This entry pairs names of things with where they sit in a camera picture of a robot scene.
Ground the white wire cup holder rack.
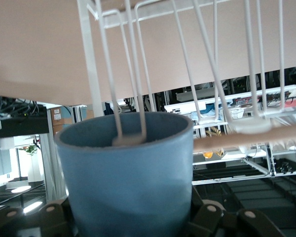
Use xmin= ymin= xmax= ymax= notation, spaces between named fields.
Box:
xmin=76 ymin=0 xmax=296 ymax=154

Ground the white metal frame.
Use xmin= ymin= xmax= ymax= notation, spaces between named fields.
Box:
xmin=191 ymin=145 xmax=296 ymax=186

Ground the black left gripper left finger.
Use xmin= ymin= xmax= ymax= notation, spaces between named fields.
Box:
xmin=0 ymin=197 xmax=76 ymax=237

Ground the black horizontal beam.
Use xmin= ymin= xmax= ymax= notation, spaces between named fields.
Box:
xmin=0 ymin=116 xmax=50 ymax=139

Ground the white cluttered shelf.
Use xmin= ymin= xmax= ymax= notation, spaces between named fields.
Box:
xmin=164 ymin=83 xmax=296 ymax=129

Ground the brown cardboard box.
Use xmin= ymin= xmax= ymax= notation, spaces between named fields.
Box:
xmin=50 ymin=106 xmax=74 ymax=135

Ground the blue plastic cup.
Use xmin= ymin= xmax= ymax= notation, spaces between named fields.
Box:
xmin=54 ymin=112 xmax=195 ymax=237

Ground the brown table cover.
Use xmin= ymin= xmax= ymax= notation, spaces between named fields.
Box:
xmin=0 ymin=0 xmax=296 ymax=106

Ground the black cable bundle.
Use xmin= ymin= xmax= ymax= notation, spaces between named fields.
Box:
xmin=0 ymin=96 xmax=46 ymax=118

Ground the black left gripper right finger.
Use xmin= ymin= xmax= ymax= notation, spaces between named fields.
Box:
xmin=187 ymin=195 xmax=286 ymax=237

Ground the green potted plant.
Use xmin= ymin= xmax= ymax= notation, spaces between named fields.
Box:
xmin=18 ymin=145 xmax=41 ymax=156

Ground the yellow black striped object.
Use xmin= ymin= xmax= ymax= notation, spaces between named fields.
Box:
xmin=206 ymin=126 xmax=224 ymax=158

